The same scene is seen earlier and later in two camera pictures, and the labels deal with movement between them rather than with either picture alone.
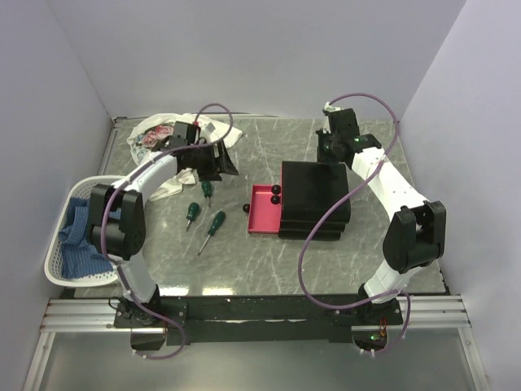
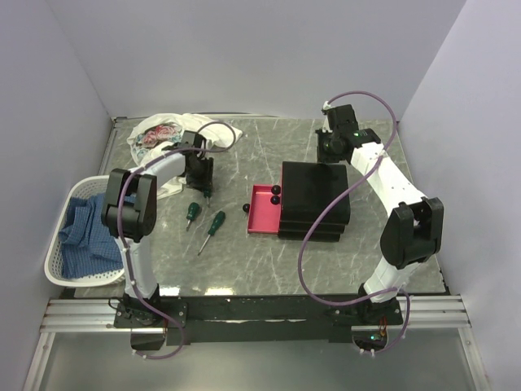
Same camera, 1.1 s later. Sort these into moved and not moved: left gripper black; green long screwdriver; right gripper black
Moved: left gripper black
Not moved: right gripper black; green long screwdriver
